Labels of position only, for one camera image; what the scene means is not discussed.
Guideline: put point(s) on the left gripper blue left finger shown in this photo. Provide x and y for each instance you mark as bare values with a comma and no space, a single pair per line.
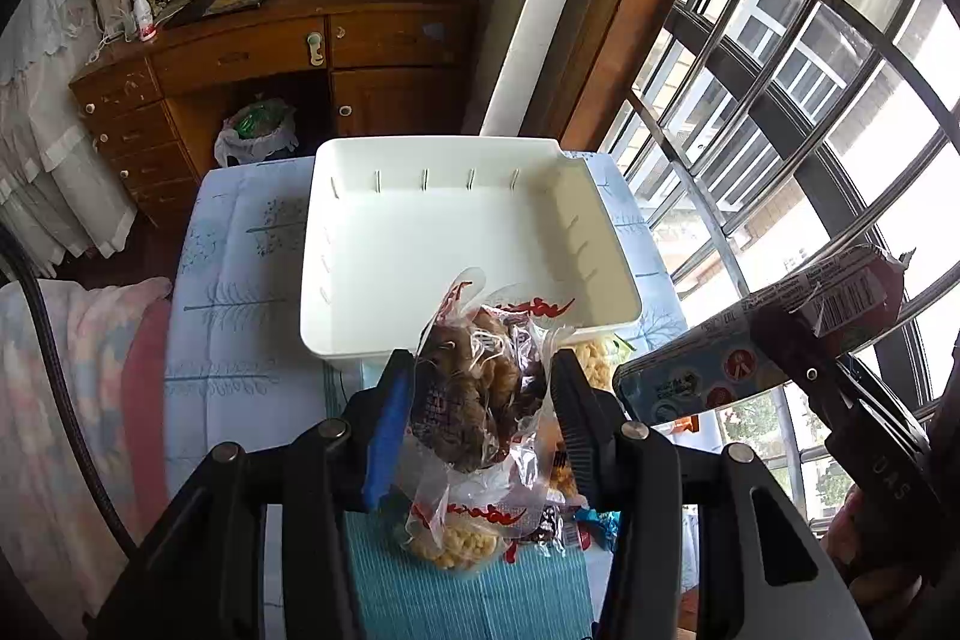
389,412

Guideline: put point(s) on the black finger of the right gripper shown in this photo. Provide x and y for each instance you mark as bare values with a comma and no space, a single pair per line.
809,361

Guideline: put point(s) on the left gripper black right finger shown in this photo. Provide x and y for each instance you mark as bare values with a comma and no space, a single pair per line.
590,419

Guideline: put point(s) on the red blue biscuit pack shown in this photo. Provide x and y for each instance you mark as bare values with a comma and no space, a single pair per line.
828,309

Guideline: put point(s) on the nut snack clear bag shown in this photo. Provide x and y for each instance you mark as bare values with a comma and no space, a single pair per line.
483,445

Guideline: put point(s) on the blue foil snack packet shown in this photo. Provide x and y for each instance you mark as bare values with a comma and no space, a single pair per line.
602,527

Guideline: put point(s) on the small puffed rice cake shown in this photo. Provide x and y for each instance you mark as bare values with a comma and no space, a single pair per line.
463,547

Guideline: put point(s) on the orange white snack bar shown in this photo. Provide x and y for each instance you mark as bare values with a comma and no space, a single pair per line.
686,425

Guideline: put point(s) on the dark brownie clear wrapper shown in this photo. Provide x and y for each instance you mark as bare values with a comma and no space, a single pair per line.
557,531

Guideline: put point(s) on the puffed rice cake pack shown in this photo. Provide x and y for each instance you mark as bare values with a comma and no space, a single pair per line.
597,359

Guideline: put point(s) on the light blue tree tablecloth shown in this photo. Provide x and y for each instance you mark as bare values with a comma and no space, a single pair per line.
235,365

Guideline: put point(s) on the white plastic bin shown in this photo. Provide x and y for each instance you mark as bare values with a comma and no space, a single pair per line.
397,224

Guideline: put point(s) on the teal striped placemat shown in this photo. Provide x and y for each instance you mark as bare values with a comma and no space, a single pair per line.
537,596

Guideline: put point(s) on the metal window bars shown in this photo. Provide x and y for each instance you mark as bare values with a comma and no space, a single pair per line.
759,137

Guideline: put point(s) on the trash bin with bag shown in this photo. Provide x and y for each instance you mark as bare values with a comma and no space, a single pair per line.
256,133

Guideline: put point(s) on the wooden desk with drawers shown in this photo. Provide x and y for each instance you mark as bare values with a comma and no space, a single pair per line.
347,67

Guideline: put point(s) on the white lace cover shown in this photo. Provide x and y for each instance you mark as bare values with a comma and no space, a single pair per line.
59,198

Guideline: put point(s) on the small white bottle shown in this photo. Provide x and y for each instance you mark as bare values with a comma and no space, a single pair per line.
144,19

